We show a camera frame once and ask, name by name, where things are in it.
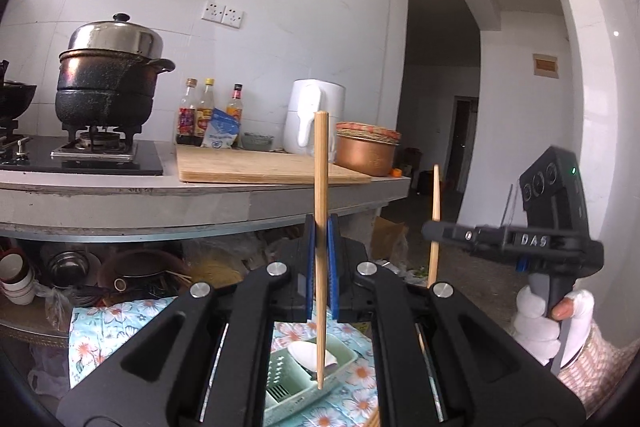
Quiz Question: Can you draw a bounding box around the bamboo chopstick two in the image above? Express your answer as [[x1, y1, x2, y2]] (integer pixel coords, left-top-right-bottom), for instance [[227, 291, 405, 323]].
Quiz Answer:
[[427, 164, 442, 287]]

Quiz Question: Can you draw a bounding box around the bamboo chopstick one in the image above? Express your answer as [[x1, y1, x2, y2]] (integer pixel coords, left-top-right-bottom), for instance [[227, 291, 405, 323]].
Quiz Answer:
[[314, 110, 329, 390]]

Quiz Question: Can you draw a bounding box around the large white rice spoon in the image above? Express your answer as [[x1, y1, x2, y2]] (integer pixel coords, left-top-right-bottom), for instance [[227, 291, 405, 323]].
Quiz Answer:
[[286, 340, 338, 373]]

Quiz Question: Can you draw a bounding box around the green plastic utensil caddy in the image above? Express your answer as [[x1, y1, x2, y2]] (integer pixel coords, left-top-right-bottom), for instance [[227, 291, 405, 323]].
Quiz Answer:
[[264, 334, 358, 426]]

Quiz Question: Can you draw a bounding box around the right gloved hand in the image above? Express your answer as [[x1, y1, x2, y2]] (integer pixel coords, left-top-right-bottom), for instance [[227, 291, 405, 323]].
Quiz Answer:
[[511, 285, 594, 367]]

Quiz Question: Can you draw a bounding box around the copper bowl with woven lid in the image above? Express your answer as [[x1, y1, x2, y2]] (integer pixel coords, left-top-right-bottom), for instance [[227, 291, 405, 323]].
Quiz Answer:
[[335, 121, 401, 176]]

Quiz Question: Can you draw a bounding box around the wooden cutting board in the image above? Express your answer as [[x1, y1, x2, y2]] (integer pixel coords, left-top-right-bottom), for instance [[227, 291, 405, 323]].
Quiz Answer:
[[174, 143, 374, 186]]

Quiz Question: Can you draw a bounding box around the white electric kettle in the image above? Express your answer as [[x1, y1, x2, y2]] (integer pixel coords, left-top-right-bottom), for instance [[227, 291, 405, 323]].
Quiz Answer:
[[283, 79, 346, 162]]

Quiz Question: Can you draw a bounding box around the blue salt packet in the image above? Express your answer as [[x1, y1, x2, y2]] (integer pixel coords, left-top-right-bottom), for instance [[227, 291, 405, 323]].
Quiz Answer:
[[201, 108, 240, 150]]

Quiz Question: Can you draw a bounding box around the sauce bottle red cap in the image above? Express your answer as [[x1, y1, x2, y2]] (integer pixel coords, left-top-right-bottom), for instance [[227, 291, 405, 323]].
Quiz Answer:
[[226, 83, 243, 127]]

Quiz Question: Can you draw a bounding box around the sauce bottle yellow cap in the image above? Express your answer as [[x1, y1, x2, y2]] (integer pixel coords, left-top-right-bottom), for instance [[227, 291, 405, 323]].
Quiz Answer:
[[194, 78, 215, 146]]

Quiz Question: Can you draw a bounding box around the sauce bottle red label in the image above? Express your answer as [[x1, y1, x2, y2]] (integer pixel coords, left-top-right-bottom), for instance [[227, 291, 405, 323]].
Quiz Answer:
[[175, 78, 198, 144]]

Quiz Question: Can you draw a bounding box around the black gas stove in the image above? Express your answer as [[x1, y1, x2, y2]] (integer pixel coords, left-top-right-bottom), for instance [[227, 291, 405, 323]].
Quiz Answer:
[[1, 127, 164, 176]]

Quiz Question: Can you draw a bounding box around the floral blue tablecloth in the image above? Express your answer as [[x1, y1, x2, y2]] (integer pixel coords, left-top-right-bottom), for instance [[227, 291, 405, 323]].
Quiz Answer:
[[68, 295, 378, 426]]

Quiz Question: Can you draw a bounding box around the steel bowl under counter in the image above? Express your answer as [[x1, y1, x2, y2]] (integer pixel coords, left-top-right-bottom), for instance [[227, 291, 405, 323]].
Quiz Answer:
[[46, 251, 101, 288]]

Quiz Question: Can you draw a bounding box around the large black stock pot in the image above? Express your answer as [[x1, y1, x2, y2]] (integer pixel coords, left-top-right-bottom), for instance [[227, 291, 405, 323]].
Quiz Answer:
[[54, 12, 176, 134]]

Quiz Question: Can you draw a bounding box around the grey concrete counter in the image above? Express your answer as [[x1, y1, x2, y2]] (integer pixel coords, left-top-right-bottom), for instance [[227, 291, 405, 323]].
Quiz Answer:
[[0, 141, 412, 243]]

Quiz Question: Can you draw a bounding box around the stack of white bowls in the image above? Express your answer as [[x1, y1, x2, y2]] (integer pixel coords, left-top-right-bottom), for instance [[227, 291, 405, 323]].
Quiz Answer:
[[0, 251, 35, 306]]

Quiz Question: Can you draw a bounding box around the black wok with lid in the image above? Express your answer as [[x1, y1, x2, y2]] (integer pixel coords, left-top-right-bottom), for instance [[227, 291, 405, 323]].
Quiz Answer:
[[0, 60, 37, 121]]

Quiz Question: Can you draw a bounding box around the wall power socket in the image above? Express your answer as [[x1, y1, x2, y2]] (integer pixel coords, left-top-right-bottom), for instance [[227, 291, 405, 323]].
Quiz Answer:
[[201, 1, 244, 29]]

